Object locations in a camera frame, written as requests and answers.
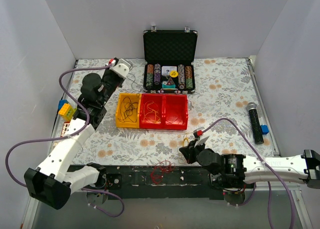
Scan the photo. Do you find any red white toy house block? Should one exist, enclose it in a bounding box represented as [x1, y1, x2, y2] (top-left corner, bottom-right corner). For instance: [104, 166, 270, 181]
[60, 122, 70, 137]

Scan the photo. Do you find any black handheld microphone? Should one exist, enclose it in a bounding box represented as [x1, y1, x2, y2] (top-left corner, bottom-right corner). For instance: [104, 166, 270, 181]
[246, 102, 264, 145]

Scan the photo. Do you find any black poker chip case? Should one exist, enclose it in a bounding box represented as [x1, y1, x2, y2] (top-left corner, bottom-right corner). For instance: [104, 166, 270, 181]
[143, 26, 198, 95]

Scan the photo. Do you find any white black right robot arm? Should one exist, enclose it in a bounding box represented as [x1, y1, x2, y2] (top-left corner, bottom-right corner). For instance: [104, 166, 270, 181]
[179, 140, 320, 189]

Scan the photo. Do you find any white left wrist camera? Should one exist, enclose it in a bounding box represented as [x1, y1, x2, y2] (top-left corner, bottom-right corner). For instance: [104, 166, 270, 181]
[109, 57, 133, 79]

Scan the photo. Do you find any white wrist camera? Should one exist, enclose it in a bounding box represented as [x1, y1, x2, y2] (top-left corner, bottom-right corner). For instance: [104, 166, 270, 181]
[193, 127, 209, 147]
[109, 57, 133, 79]

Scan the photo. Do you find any yellow thin cable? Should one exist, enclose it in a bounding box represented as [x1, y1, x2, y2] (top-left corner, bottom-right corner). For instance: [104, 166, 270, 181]
[141, 100, 162, 125]

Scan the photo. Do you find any aluminium frame rail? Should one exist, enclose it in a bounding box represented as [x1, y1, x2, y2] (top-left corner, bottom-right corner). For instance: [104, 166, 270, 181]
[245, 181, 301, 191]

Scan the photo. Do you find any colourful cable bundle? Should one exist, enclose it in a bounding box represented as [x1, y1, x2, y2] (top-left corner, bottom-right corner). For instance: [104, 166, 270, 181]
[177, 131, 195, 165]

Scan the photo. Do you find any black thin cable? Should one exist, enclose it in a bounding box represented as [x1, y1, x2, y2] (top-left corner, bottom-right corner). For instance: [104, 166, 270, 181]
[117, 95, 140, 123]

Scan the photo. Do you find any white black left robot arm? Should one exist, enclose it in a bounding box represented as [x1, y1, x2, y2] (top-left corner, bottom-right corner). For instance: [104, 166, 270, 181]
[24, 68, 129, 210]

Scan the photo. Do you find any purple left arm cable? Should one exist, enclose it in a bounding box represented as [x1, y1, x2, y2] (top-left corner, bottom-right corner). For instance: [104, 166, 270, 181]
[5, 61, 125, 218]

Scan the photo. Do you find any blue toy brick left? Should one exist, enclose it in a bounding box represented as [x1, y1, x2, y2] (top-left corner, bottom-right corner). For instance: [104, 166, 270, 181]
[58, 99, 69, 110]

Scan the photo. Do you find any red thin cable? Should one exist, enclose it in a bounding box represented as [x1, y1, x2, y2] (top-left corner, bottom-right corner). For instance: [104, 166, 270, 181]
[149, 160, 176, 185]

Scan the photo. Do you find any blue toy brick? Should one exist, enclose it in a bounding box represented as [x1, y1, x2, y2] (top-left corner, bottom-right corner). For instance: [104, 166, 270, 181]
[58, 99, 69, 110]
[260, 125, 270, 135]

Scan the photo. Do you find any yellow plastic bin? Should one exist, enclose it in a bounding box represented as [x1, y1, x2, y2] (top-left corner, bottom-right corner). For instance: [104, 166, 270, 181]
[115, 93, 142, 129]

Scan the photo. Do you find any floral table mat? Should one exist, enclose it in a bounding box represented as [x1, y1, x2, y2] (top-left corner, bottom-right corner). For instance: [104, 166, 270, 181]
[47, 57, 278, 168]

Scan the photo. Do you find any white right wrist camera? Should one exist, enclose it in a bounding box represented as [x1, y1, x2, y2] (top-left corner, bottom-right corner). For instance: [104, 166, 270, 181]
[193, 127, 209, 147]

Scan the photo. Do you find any red plastic bin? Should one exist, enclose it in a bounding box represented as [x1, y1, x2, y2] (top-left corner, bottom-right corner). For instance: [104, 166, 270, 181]
[139, 93, 164, 130]
[163, 94, 189, 131]

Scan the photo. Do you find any blue toy brick right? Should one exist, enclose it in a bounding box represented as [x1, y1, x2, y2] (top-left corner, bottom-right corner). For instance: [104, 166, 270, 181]
[260, 125, 270, 135]

